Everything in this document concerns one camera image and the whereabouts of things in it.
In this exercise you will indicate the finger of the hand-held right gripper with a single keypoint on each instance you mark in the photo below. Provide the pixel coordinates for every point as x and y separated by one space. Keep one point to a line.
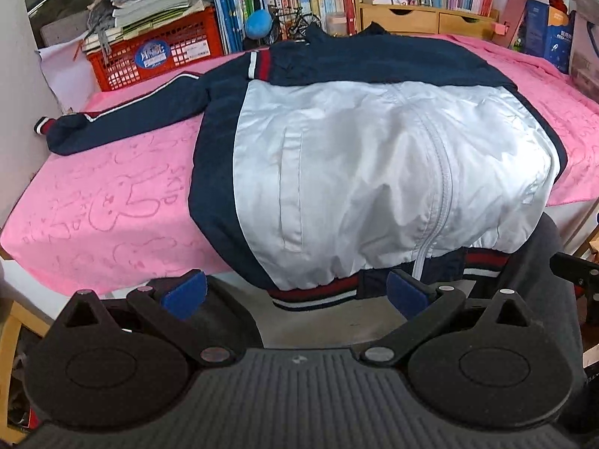
578 273

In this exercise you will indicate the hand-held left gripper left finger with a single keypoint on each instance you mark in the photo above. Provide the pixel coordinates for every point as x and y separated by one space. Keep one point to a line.
185 294

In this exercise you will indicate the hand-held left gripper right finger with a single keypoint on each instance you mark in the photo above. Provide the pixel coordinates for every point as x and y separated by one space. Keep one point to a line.
408 294

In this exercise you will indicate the navy and white jacket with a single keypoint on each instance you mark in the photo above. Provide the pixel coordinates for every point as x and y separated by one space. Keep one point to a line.
351 149

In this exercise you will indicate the pink blanket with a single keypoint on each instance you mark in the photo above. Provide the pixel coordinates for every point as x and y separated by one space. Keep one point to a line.
117 206

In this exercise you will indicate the grey bag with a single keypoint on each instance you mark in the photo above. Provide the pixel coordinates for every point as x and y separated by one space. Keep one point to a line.
587 42

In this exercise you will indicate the blue cardboard box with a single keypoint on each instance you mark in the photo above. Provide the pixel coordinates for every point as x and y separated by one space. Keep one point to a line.
547 37

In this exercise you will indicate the red plastic crate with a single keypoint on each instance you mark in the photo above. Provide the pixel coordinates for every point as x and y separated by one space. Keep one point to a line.
187 51

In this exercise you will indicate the wooden drawer organizer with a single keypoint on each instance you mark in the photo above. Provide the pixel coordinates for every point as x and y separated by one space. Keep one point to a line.
412 19

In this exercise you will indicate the blue plush ball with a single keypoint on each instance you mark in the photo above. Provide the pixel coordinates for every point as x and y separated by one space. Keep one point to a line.
258 24

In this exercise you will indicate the pink plastic container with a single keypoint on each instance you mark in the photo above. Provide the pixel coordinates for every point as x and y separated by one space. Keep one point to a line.
337 23

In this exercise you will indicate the grey box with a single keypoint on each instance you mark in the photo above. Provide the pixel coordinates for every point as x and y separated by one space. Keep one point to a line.
63 35

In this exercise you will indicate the stack of papers and booklets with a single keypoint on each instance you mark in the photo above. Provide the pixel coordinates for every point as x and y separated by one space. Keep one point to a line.
149 7

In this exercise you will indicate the miniature black bicycle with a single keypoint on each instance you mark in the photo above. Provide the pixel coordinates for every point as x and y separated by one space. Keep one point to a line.
304 22

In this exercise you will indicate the wooden chair frame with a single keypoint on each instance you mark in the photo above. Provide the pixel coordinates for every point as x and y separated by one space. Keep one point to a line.
14 336

